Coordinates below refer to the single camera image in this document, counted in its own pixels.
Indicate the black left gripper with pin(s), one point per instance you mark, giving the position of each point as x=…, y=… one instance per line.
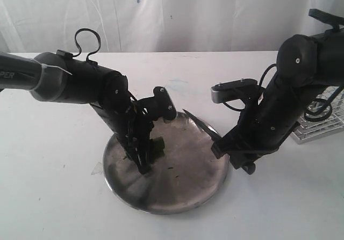
x=133, y=120

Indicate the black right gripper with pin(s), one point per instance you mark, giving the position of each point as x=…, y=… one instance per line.
x=263, y=127

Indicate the green chili pepper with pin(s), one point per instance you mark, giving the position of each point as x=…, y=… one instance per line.
x=157, y=146

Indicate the black handled knife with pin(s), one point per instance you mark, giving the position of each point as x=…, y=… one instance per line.
x=213, y=135

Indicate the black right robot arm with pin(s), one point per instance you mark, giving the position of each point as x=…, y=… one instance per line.
x=305, y=67

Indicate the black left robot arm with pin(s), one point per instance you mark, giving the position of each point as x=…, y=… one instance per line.
x=60, y=78

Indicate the round steel plate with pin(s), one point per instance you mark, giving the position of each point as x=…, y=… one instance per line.
x=184, y=177

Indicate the white backdrop curtain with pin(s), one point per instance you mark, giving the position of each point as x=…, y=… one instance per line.
x=158, y=25

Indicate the wire metal utensil rack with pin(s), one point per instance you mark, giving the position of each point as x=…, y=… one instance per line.
x=330, y=121

